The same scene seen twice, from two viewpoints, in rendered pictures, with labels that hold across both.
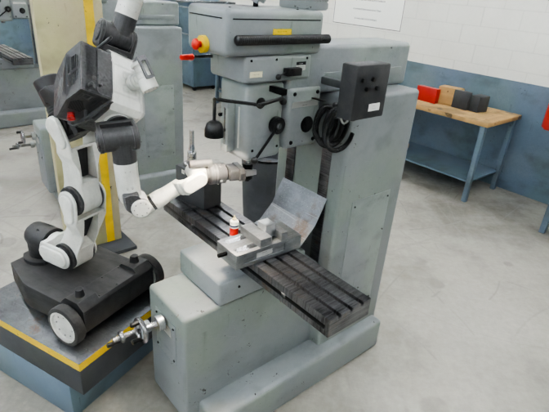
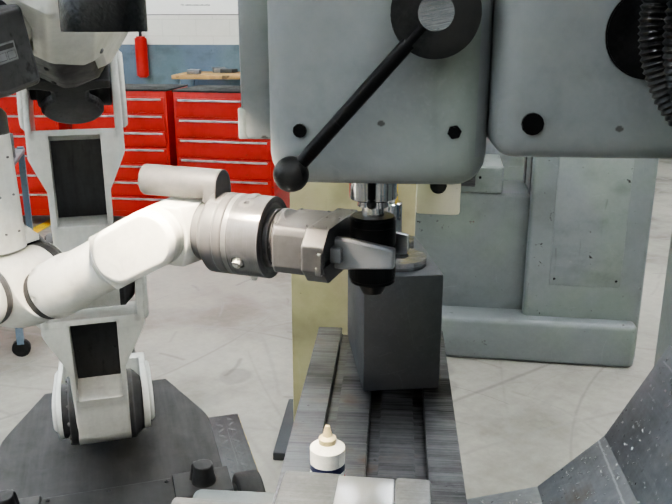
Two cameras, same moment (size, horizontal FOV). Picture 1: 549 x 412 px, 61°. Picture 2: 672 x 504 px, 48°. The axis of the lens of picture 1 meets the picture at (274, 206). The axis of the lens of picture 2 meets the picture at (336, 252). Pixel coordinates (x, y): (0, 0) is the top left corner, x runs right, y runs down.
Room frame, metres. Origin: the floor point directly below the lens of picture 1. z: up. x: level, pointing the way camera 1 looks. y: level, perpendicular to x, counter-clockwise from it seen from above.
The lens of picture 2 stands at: (1.35, -0.39, 1.45)
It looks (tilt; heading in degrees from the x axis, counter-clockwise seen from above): 17 degrees down; 47
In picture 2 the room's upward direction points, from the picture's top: straight up
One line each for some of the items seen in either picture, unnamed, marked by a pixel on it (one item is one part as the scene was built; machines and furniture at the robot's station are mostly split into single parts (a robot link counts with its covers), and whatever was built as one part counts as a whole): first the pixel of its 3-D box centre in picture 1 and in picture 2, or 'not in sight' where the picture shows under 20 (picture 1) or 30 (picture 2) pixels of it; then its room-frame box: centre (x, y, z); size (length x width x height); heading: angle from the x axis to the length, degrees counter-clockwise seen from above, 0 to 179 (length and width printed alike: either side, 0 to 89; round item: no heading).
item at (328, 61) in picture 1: (337, 63); not in sight; (2.22, -0.24, 1.66); 0.80 x 0.23 x 0.20; 132
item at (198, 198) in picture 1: (198, 183); (390, 304); (2.22, 0.41, 1.00); 0.22 x 0.12 x 0.20; 52
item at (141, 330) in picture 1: (149, 327); not in sight; (1.55, 0.50, 0.60); 0.16 x 0.12 x 0.12; 132
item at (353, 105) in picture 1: (364, 90); not in sight; (1.84, -0.32, 1.62); 0.20 x 0.09 x 0.21; 132
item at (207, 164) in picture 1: (201, 171); (197, 216); (1.80, 0.32, 1.24); 0.11 x 0.11 x 0.11; 27
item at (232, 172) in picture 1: (227, 172); (290, 241); (1.85, 0.21, 1.23); 0.13 x 0.12 x 0.10; 27
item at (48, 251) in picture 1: (69, 248); (104, 395); (2.00, 1.03, 0.68); 0.21 x 0.20 x 0.13; 63
